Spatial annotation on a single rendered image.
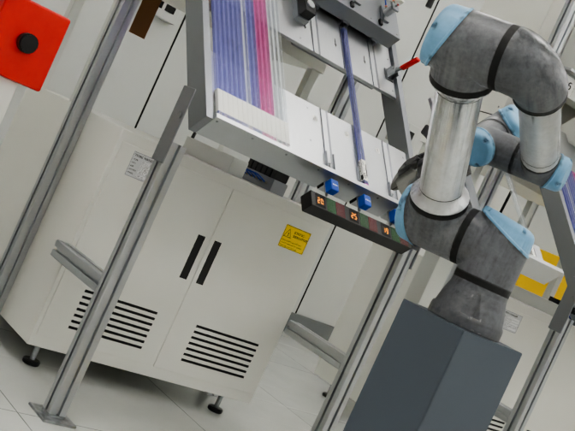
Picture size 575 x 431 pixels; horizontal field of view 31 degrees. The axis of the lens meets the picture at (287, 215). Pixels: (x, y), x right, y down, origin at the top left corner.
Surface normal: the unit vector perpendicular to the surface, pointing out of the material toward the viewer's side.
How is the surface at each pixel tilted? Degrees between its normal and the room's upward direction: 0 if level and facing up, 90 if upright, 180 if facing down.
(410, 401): 90
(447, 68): 137
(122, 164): 90
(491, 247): 90
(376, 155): 47
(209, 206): 90
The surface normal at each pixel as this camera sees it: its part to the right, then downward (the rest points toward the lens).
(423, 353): -0.74, -0.32
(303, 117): 0.68, -0.43
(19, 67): 0.54, 0.27
